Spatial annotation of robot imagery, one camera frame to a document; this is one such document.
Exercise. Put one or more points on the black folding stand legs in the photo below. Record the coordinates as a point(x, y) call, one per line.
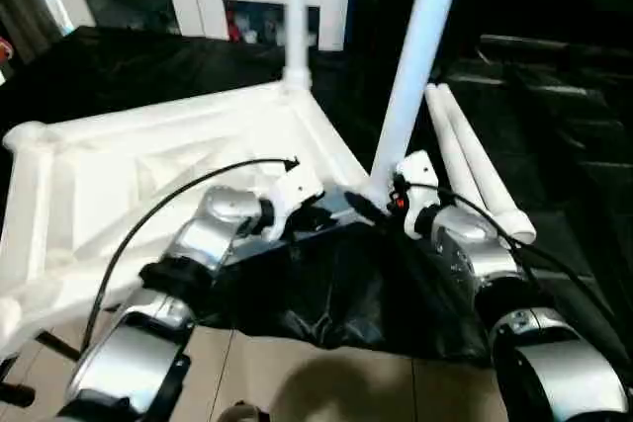
point(40, 363)

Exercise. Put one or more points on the black plastic mat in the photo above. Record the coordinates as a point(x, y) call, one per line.
point(564, 145)

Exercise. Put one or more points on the black robot left foot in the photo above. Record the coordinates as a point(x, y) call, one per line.
point(242, 412)

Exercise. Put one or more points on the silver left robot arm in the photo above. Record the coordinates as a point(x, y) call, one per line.
point(178, 274)

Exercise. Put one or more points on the white plastic table leg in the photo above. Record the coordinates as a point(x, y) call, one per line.
point(457, 155)
point(296, 12)
point(420, 46)
point(485, 165)

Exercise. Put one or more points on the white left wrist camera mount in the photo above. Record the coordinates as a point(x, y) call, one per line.
point(295, 190)

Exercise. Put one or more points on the red bottle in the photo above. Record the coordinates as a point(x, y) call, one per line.
point(232, 23)

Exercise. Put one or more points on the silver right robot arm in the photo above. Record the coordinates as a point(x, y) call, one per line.
point(514, 303)

